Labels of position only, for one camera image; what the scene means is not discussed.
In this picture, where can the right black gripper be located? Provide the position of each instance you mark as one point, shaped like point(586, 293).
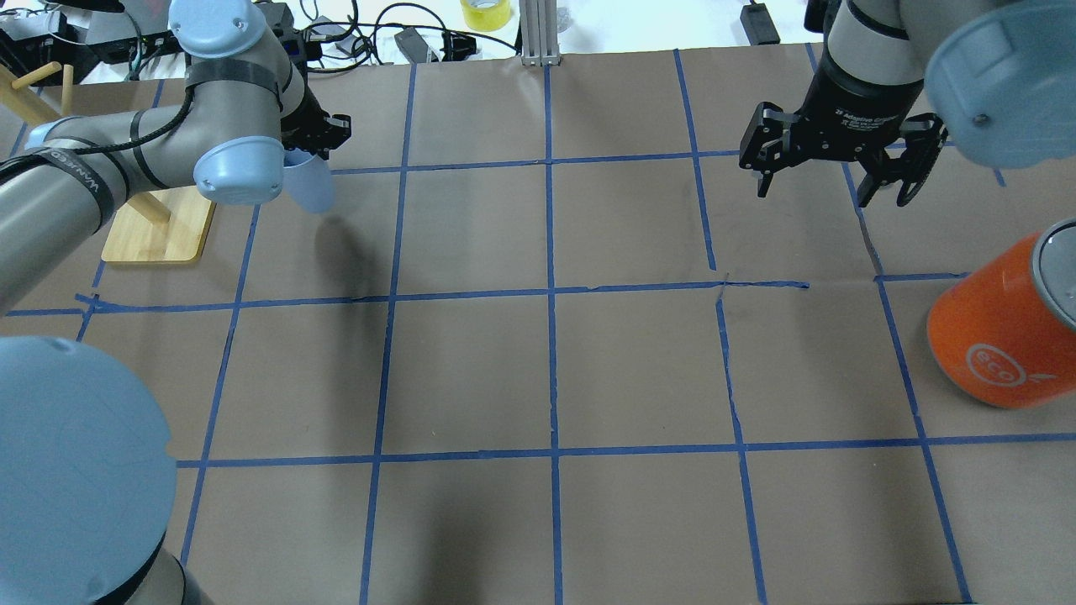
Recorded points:
point(857, 113)

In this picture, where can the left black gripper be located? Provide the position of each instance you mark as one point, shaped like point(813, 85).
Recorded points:
point(313, 126)

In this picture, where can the light blue plastic cup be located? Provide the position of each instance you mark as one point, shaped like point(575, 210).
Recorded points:
point(308, 181)

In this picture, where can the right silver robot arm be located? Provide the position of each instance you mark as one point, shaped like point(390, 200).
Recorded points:
point(896, 80)

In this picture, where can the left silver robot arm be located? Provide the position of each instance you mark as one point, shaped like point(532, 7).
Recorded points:
point(88, 486)

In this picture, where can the wooden cup stand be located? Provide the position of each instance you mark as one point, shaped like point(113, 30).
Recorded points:
point(166, 227)

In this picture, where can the black power adapter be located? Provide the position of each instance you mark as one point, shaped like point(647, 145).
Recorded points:
point(758, 25)

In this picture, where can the yellow tape roll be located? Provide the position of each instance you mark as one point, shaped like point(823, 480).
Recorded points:
point(486, 16)

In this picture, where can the orange can silver lid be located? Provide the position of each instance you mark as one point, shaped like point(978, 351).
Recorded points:
point(1005, 334)

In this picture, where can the aluminium frame post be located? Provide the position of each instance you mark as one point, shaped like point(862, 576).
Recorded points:
point(538, 27)

